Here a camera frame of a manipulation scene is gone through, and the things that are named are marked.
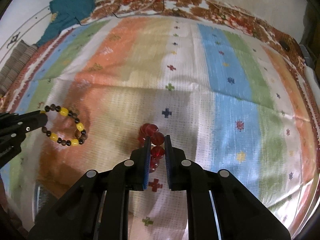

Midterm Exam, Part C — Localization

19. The red bead bracelet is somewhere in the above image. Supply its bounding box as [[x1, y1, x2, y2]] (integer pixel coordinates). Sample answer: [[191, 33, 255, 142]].
[[137, 122, 166, 173]]

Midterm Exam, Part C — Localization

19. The yellow and brown bead bracelet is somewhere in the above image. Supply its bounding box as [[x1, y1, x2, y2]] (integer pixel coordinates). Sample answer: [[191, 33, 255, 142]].
[[40, 103, 89, 147]]

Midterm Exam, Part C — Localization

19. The brown striped pillow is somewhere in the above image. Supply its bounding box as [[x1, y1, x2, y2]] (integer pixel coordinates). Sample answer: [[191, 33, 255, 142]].
[[1, 40, 38, 97]]

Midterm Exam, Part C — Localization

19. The teal knitted sweater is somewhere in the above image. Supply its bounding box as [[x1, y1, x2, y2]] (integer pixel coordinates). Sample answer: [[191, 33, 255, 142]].
[[36, 0, 95, 47]]

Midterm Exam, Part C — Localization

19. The striped colourful blanket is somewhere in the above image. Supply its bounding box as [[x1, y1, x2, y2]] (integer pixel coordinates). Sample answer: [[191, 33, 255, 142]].
[[1, 17, 319, 236]]

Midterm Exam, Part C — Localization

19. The metal jewelry tray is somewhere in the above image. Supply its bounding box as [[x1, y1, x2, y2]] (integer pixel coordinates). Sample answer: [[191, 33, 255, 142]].
[[34, 181, 56, 218]]

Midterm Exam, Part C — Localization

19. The black cable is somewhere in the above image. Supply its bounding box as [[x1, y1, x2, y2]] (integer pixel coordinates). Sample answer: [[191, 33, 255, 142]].
[[72, 0, 181, 26]]

